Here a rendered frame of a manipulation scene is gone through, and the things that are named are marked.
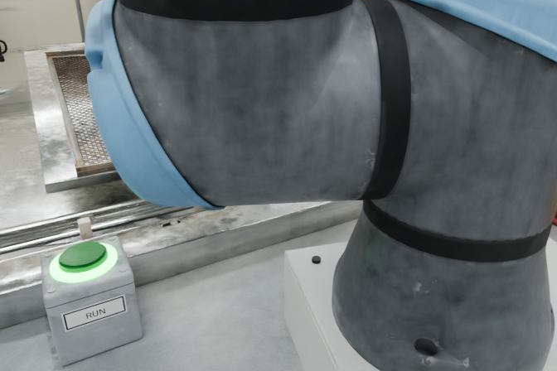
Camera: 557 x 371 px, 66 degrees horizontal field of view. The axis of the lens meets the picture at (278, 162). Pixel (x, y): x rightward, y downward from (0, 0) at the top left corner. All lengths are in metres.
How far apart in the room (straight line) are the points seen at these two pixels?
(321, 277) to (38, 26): 3.96
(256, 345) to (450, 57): 0.31
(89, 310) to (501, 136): 0.34
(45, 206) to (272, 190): 0.54
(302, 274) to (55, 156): 0.43
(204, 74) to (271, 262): 0.36
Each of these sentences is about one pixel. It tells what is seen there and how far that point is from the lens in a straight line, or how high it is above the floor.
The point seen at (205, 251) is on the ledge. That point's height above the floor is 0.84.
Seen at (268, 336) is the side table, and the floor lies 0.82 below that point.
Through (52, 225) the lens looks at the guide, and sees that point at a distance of 0.59.
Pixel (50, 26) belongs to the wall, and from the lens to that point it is 4.21.
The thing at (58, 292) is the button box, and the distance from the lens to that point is 0.40.
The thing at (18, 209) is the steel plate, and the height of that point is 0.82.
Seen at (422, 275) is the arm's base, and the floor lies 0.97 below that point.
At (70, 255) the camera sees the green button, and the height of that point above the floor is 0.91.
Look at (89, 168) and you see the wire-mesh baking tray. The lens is 0.63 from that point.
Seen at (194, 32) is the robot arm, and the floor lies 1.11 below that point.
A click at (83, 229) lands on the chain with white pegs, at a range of 0.55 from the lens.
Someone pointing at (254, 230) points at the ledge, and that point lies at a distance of 0.52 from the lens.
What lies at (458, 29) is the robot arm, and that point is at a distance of 0.22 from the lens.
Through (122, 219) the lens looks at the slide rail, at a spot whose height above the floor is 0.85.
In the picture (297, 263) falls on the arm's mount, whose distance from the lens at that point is 0.39.
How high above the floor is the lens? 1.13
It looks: 23 degrees down
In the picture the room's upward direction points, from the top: straight up
